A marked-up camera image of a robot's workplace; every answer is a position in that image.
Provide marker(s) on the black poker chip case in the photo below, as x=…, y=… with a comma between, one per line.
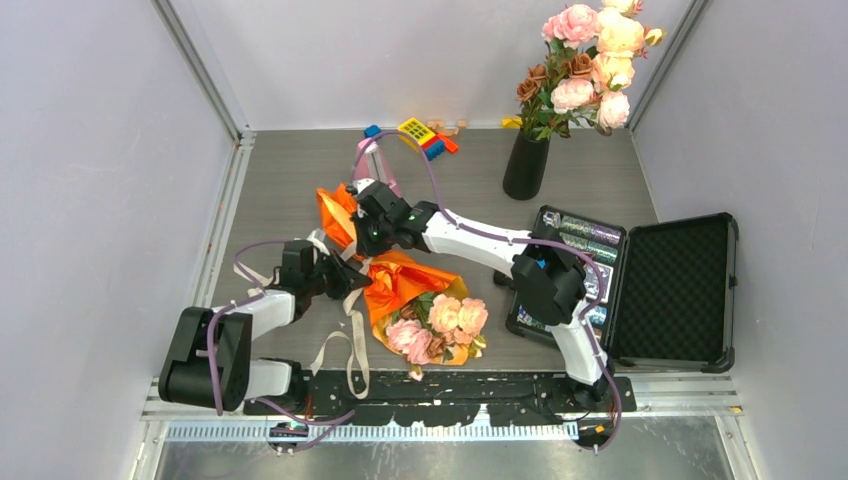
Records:
x=666, y=290

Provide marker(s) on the small yellow toy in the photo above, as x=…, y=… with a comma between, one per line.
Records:
x=511, y=123

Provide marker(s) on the wooden toy pieces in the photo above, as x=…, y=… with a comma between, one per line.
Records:
x=441, y=127

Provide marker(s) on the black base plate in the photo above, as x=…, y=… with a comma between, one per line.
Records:
x=442, y=398

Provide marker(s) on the red blue toy blocks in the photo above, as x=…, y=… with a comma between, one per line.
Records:
x=439, y=145

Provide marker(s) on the yellow toy block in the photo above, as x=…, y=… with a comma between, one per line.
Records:
x=417, y=133

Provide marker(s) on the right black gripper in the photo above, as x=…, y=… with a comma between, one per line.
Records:
x=365, y=245

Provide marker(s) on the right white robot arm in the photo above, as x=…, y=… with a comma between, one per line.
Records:
x=547, y=276

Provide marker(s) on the black vase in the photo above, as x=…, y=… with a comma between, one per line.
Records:
x=526, y=166

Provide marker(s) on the pink flowers in vase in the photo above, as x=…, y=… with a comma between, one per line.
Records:
x=587, y=69

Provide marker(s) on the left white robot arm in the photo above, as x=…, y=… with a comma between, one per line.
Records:
x=209, y=362

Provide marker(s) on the blue toy block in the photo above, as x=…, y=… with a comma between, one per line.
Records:
x=371, y=131

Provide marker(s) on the orange flower bouquet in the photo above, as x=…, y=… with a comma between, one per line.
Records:
x=422, y=314

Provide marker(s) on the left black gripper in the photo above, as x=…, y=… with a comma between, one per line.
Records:
x=346, y=276

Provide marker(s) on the pink metronome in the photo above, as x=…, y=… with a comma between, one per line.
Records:
x=371, y=163

